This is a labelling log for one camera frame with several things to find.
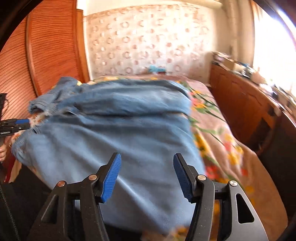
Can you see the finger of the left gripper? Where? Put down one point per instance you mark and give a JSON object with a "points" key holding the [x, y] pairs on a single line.
{"points": [[22, 122]]}

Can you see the window with wooden frame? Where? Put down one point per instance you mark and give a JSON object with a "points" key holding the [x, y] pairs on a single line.
{"points": [[274, 50]]}

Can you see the wooden sideboard cabinet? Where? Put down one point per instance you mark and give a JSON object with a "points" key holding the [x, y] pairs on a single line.
{"points": [[255, 119]]}

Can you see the light blue denim jeans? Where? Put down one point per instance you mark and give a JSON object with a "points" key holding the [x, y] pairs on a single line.
{"points": [[83, 129]]}

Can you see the wooden louvered wardrobe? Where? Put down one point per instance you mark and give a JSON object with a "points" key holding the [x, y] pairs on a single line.
{"points": [[41, 41]]}

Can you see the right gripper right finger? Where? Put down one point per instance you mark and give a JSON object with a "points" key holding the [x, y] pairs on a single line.
{"points": [[238, 218]]}

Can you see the beige side curtain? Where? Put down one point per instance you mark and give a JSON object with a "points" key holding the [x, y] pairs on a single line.
{"points": [[233, 18]]}

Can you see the orange print bed sheet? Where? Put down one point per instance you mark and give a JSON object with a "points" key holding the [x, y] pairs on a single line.
{"points": [[32, 121]]}

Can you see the dark blue folded jeans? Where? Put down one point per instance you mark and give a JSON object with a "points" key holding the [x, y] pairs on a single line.
{"points": [[43, 102]]}

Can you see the pink floral blanket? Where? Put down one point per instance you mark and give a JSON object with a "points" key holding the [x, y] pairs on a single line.
{"points": [[209, 143]]}

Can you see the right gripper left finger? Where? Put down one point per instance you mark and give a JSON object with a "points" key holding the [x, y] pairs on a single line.
{"points": [[72, 211]]}

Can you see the person's left hand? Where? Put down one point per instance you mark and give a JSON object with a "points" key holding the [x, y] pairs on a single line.
{"points": [[3, 151]]}

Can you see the circle pattern sheer curtain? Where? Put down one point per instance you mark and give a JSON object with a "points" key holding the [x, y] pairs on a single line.
{"points": [[178, 38]]}

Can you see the cardboard box with blue items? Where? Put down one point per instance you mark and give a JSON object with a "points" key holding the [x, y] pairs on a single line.
{"points": [[156, 69]]}

